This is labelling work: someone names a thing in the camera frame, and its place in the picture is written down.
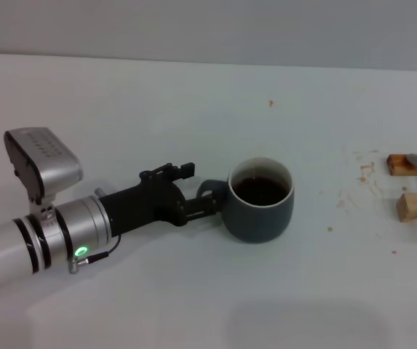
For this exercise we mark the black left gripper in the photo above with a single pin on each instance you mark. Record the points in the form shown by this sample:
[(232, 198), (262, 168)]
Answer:
[(142, 207)]

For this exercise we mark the grey ceramic cup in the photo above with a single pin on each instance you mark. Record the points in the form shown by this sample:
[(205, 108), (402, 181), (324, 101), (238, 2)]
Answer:
[(259, 225)]

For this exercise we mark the dark coffee liquid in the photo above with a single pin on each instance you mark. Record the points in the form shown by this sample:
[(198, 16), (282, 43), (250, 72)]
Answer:
[(259, 191)]

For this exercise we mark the dark stained wooden block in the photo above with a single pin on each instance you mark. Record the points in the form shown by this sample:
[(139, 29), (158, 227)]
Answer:
[(397, 165)]

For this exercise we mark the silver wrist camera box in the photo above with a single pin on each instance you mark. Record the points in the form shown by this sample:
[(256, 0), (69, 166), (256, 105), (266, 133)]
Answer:
[(48, 160)]

